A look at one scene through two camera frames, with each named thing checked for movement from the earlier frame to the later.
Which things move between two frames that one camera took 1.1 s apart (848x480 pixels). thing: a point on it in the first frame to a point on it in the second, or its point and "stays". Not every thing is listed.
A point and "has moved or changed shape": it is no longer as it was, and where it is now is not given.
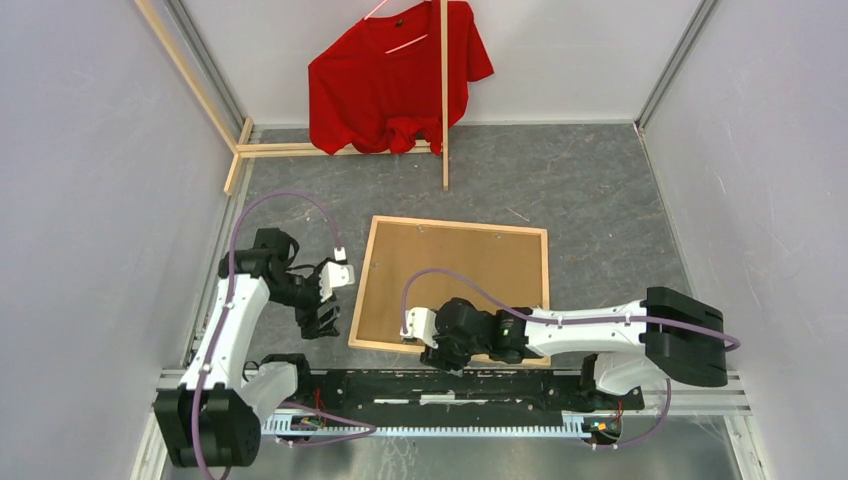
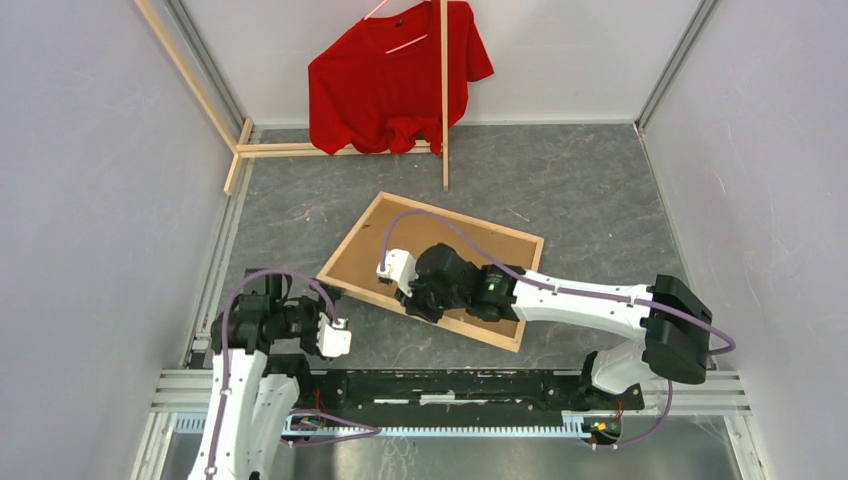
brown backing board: (508, 261) has moved or changed shape
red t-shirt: (377, 89) stays
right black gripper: (442, 359) to (414, 300)
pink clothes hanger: (402, 44) stays
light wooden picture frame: (399, 345) to (512, 343)
